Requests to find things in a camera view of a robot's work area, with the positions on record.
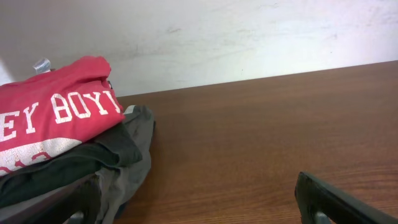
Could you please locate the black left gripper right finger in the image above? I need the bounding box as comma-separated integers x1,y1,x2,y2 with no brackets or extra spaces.
295,172,397,224

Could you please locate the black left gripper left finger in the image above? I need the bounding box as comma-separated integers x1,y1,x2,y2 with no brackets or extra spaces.
1,175,101,224

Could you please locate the red printed t-shirt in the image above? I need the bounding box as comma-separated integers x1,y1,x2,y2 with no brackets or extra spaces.
1,56,124,175

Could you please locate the dark green folded garment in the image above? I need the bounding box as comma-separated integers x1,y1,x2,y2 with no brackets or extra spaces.
1,123,142,208

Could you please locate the grey folded garment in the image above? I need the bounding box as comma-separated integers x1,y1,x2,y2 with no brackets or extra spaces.
0,105,155,224

